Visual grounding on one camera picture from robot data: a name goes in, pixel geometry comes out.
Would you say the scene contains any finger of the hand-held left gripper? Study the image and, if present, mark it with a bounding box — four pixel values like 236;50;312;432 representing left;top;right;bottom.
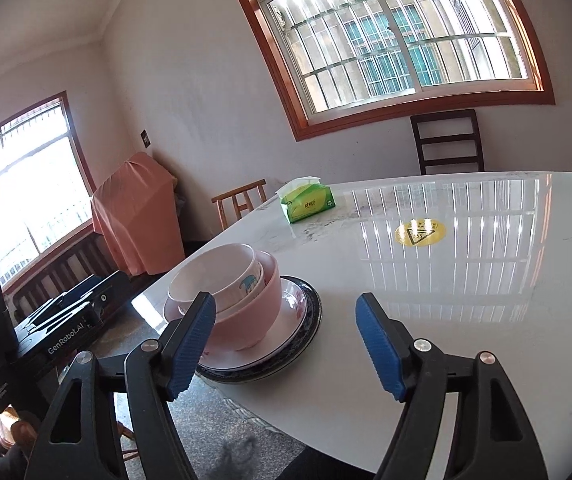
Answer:
53;274;98;306
73;270;133;321

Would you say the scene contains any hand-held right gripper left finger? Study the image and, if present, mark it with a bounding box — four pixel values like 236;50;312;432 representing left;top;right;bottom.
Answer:
23;291;217;480

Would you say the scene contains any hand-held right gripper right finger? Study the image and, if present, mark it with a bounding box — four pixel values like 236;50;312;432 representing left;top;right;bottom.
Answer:
355;292;549;480

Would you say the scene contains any large pink bowl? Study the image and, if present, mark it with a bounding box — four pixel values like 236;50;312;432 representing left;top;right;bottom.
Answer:
201;260;283;352

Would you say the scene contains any white bowl with blue base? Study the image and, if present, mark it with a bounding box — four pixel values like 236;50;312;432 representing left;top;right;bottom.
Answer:
167;243;265;313

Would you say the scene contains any white pink floral deep plate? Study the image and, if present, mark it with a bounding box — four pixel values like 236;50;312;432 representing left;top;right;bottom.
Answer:
163;276;312;368

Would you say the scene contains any white bowl with pink base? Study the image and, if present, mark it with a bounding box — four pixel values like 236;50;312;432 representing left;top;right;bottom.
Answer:
213;251;278;321

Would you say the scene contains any dark wooden bench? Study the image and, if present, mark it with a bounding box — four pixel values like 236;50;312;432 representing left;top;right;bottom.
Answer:
3;232;134;331

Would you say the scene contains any orange cloth-covered furniture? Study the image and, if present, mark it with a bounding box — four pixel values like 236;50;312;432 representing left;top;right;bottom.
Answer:
91;151;186;277

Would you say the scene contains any round yellow sticker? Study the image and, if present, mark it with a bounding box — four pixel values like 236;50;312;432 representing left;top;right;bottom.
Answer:
394;218;449;248

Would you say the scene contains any small wooden framed window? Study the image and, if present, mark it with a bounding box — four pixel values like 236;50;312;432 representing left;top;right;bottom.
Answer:
0;91;98;301

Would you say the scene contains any green tissue pack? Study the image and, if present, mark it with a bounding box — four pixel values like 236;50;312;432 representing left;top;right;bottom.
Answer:
277;175;338;225

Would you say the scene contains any light wooden chair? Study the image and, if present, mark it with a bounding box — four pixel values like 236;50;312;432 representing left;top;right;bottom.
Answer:
211;178;268;233

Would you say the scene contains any dark wooden chair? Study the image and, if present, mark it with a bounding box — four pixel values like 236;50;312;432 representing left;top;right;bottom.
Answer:
410;108;485;176

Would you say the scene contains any large wooden framed window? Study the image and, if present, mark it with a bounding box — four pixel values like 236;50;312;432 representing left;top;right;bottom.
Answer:
220;0;556;142

